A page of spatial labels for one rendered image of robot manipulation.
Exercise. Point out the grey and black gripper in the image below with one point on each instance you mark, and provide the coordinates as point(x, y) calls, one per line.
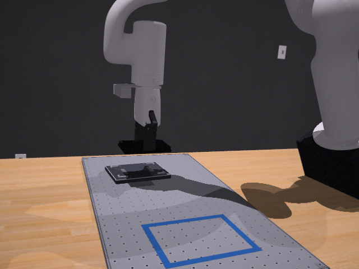
point(147, 115)

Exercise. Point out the blue tape outline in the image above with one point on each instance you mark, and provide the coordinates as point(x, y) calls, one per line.
point(165, 260)

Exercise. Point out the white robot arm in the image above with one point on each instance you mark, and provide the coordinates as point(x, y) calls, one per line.
point(335, 66)

